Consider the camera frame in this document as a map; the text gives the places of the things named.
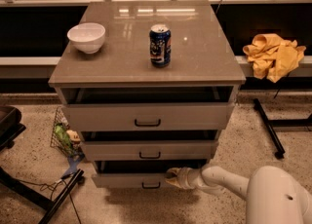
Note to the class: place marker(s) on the wire mesh basket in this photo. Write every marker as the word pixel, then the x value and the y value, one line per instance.
pixel 75 148

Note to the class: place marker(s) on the green bottle in basket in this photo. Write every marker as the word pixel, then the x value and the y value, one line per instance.
pixel 62 136

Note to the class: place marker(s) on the blue tape strip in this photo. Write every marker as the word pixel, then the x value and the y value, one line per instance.
pixel 73 163

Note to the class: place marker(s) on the grey drawer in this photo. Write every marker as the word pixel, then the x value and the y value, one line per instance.
pixel 145 174
pixel 149 145
pixel 148 109

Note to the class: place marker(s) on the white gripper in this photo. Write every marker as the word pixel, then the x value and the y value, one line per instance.
pixel 183 177

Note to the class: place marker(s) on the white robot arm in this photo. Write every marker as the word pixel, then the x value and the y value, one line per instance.
pixel 272 195

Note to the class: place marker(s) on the white ceramic bowl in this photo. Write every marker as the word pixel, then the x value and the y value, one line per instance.
pixel 87 37

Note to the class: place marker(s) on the black stand leg right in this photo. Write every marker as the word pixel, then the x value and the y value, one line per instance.
pixel 280 123

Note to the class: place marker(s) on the yellow crumpled cloth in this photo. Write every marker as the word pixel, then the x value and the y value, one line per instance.
pixel 272 56

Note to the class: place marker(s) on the blue soda can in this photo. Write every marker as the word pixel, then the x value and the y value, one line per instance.
pixel 160 45

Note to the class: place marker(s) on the grey drawer cabinet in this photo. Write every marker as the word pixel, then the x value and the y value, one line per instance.
pixel 200 53

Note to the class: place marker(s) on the black office chair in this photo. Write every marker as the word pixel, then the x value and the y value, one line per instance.
pixel 10 126

